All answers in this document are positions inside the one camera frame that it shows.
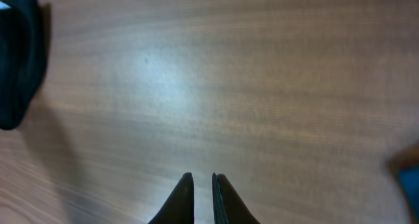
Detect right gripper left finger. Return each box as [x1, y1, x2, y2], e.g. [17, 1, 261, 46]
[149, 172, 194, 224]

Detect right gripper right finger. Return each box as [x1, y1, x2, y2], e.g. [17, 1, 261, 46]
[212, 173, 260, 224]

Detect black shorts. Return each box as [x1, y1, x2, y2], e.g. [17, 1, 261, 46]
[1, 0, 47, 130]

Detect blue garment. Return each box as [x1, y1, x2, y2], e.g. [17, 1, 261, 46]
[397, 166, 419, 219]

